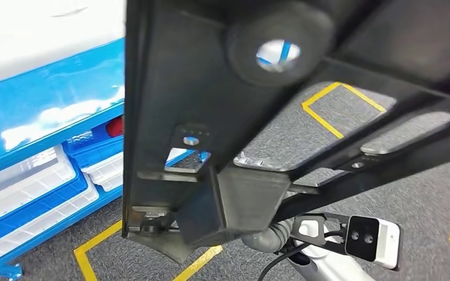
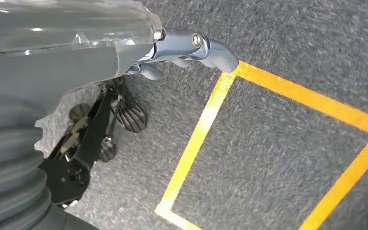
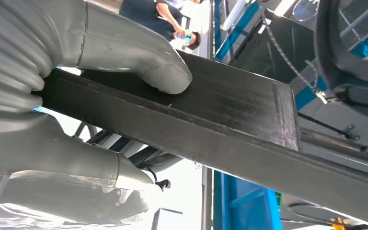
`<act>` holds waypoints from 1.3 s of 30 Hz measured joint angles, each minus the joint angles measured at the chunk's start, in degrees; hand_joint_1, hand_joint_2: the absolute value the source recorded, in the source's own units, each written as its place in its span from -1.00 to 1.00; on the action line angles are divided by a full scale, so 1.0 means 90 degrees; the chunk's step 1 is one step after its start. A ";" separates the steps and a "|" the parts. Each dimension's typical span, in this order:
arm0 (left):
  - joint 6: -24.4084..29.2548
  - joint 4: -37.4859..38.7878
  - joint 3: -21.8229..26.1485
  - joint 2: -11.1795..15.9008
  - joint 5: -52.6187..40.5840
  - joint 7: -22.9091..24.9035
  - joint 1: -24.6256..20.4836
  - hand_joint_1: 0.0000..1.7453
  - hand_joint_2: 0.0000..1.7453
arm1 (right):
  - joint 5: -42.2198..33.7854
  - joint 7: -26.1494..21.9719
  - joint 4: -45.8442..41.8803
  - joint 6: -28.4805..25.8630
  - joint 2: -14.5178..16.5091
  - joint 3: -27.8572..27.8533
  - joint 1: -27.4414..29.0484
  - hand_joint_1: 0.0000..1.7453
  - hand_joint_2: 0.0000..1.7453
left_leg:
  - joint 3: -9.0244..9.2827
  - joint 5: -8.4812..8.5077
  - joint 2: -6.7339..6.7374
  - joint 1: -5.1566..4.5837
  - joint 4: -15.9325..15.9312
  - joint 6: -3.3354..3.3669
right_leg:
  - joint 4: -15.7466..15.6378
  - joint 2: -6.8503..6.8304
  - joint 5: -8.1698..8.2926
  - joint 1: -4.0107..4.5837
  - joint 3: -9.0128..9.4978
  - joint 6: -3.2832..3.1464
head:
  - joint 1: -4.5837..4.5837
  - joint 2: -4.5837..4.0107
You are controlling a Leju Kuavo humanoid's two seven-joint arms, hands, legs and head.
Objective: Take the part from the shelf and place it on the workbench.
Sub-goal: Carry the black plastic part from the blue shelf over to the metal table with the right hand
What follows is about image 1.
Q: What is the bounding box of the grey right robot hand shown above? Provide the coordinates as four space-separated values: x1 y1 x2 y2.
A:
241 218 296 253

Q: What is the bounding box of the black plastic plate frame part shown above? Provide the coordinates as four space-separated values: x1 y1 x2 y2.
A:
122 0 450 265

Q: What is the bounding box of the blue steel shelf rack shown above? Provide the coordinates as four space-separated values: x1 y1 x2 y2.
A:
0 36 212 281

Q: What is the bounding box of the small red object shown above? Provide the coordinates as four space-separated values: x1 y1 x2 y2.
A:
105 115 125 138

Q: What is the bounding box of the blue plastic crate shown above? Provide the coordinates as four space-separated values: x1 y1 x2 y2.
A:
62 116 125 167

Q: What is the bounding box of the white car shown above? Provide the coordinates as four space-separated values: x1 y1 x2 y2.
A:
0 0 127 89

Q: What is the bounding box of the thick black camera cable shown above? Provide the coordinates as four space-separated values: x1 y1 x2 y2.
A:
257 240 311 281

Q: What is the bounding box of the pale wrist camera black mount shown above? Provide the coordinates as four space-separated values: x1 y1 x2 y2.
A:
290 211 401 271

